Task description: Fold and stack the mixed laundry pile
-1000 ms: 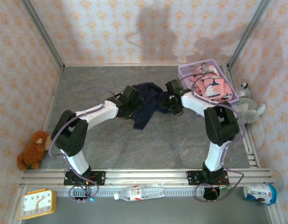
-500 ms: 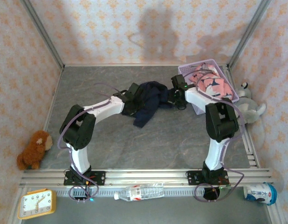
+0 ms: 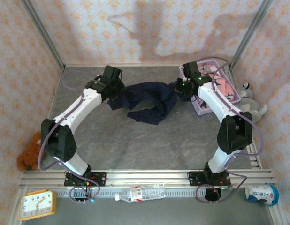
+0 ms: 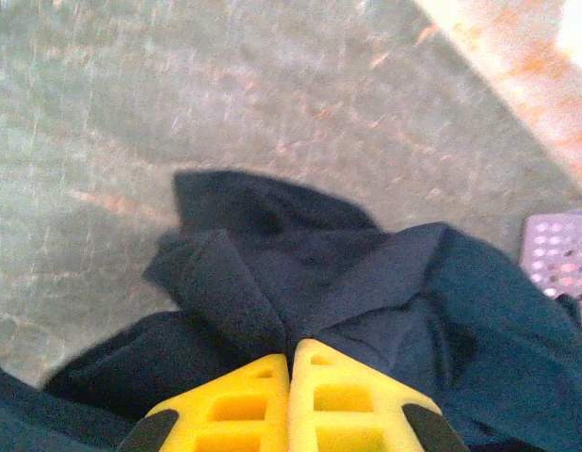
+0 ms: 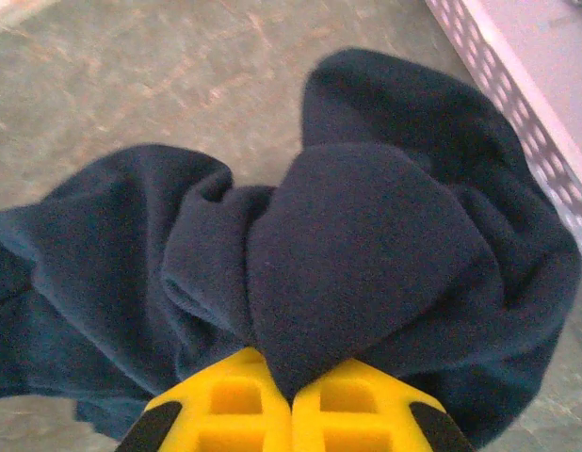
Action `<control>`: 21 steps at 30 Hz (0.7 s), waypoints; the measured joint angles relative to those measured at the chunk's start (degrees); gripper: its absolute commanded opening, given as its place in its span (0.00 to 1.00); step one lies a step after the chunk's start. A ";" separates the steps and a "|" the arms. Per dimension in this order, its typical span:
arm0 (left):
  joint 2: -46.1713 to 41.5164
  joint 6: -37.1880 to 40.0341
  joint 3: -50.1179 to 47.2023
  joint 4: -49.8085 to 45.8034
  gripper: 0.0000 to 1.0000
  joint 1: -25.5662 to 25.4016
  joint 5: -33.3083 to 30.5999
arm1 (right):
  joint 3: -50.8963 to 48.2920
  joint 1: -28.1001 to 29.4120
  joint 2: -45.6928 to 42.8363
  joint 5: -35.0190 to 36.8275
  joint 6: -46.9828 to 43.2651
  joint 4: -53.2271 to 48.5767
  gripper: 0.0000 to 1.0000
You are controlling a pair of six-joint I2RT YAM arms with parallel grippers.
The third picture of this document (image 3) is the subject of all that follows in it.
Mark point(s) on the aluminium side rail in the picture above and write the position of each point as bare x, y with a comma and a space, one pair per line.
254, 159
56, 91

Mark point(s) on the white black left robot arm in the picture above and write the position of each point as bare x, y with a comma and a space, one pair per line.
84, 103

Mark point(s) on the white blue yogurt cup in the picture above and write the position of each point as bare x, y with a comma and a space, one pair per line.
260, 193

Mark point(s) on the aluminium frame post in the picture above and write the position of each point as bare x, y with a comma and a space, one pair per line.
250, 32
43, 35

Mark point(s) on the brown plush toy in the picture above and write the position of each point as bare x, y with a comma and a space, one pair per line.
30, 154

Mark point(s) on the black controller box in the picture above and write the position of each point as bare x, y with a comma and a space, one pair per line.
80, 193
211, 195

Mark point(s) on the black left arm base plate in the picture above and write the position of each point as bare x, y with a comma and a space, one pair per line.
101, 179

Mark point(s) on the clear plastic water bottle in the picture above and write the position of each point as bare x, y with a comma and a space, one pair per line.
140, 193

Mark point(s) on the lilac plastic basket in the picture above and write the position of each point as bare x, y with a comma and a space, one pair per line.
201, 110

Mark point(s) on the grey plush toy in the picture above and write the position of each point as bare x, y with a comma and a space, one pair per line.
257, 110

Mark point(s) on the wide aluminium mounting rail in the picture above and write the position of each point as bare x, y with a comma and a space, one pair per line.
147, 178

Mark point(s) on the pink patterned shorts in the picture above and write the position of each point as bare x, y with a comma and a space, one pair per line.
226, 90

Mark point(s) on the yellow alarm clock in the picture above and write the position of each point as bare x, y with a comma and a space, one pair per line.
37, 205

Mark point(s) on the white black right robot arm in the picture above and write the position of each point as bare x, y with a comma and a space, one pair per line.
213, 100

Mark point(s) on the navy blue garment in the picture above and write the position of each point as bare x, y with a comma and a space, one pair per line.
159, 103

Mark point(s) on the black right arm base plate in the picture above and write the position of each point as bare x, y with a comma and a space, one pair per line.
193, 179

